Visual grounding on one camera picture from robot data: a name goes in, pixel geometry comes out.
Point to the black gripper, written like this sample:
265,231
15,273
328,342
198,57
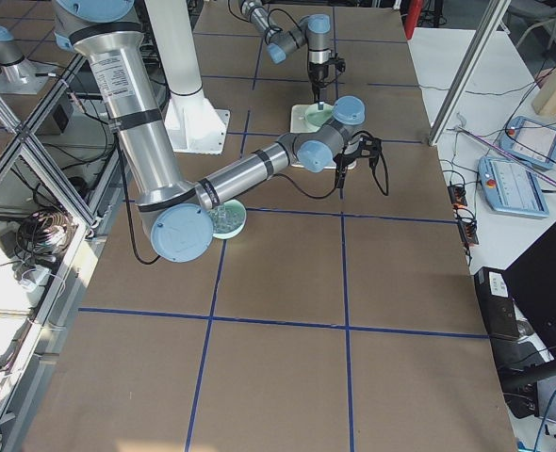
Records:
317,72
341,166

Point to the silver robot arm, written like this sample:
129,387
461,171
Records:
175,211
311,32

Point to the pale green bear tray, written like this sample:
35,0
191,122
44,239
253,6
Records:
296,119

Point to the green bowl with ice cubes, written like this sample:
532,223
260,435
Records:
228,219

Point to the red cylinder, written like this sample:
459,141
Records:
411,19

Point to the blue teach pendant near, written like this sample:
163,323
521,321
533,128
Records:
511,189

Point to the blue teach pendant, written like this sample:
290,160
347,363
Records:
531,140
511,189

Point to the rod with green tip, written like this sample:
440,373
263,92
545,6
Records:
509,157

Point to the blue teach pendant far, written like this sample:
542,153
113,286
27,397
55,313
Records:
531,140

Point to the black computer box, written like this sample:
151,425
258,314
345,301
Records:
496,305

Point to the black laptop monitor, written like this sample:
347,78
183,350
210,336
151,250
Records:
531,281

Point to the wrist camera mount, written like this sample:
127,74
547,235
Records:
338,63
370,148

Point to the white pedestal column base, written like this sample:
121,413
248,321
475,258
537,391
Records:
193,124

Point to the aluminium frame post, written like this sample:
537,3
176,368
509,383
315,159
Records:
489,23

